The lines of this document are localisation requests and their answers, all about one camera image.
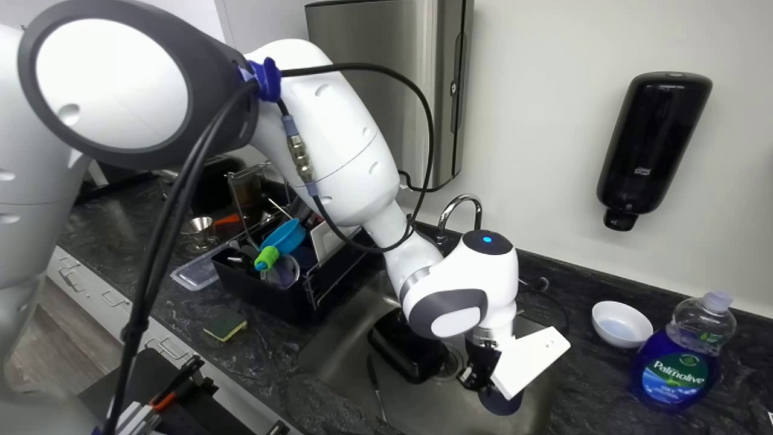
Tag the stainless steel sink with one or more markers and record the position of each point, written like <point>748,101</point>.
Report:
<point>369,357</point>

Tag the clear plastic container lid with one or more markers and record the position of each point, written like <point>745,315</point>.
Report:
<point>196,274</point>

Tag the black wall soap dispenser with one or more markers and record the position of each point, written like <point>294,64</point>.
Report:
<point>653,128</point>

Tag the small white bowl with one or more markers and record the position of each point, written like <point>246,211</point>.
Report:
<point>619,325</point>

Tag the light blue plastic bowl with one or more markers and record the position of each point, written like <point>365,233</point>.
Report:
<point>287,238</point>

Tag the green yellow sponge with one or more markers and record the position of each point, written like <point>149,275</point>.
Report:
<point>223,326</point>

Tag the steel funnel cup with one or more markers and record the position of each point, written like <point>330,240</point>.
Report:
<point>196,226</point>

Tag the chrome faucet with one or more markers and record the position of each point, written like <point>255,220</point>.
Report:
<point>459,214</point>

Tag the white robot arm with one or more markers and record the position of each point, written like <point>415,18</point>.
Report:
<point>138,87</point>

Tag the black tray in sink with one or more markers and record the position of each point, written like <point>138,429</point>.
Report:
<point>412,355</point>

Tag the blue dish soap bottle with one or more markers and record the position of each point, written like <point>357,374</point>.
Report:
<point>678,365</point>

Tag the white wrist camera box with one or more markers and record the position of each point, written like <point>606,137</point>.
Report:
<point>525,357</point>

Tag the black dish drying rack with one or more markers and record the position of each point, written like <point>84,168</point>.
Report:
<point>317,291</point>

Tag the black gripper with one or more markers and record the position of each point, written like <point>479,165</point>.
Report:
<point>482,357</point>

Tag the dark blue metal cup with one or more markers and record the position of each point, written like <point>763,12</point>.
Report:
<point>497,402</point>

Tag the steel paper towel dispenser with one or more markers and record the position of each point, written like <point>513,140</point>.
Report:
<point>417,61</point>

